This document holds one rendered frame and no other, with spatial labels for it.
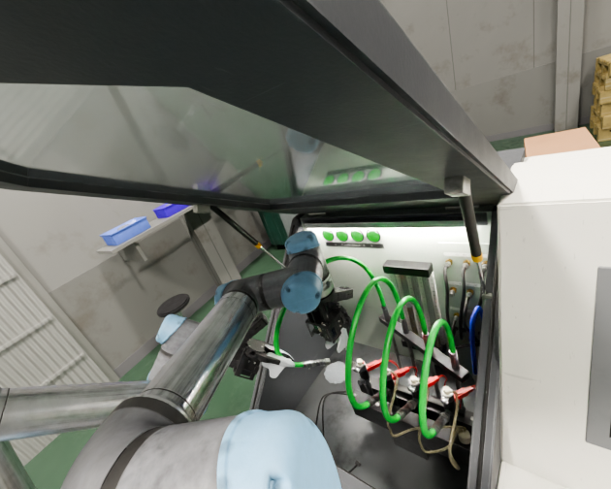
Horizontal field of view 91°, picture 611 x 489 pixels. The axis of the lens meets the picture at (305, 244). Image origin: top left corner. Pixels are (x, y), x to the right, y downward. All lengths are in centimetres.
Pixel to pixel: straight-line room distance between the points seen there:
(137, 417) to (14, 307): 306
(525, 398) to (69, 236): 339
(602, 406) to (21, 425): 96
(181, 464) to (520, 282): 60
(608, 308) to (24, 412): 93
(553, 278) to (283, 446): 55
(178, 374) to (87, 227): 317
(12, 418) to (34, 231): 283
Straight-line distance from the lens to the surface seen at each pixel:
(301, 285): 54
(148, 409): 37
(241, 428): 26
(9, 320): 340
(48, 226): 346
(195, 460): 26
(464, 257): 93
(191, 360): 43
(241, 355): 87
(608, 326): 70
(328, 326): 73
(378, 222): 92
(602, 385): 76
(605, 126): 612
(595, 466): 89
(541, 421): 84
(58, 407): 69
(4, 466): 89
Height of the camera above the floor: 182
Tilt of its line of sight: 24 degrees down
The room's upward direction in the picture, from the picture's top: 20 degrees counter-clockwise
